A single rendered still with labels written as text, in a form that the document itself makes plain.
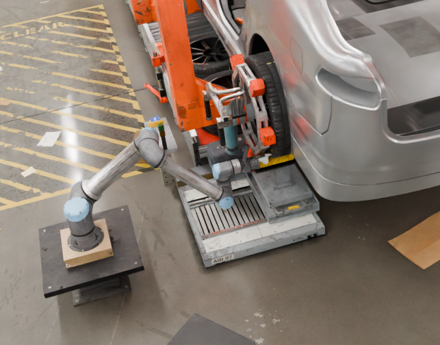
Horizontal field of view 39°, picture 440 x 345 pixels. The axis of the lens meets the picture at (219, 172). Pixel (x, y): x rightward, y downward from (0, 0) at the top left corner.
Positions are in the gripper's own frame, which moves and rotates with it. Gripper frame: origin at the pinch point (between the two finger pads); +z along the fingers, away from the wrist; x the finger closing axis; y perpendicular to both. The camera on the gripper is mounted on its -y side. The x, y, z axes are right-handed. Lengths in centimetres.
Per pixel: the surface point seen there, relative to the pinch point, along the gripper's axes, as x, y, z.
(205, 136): -89, -36, -23
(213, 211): -60, 22, -37
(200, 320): 39, 81, -70
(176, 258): -44, 47, -70
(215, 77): -103, -83, -1
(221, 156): -49, -13, -22
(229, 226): -51, 35, -29
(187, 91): -32, -59, -35
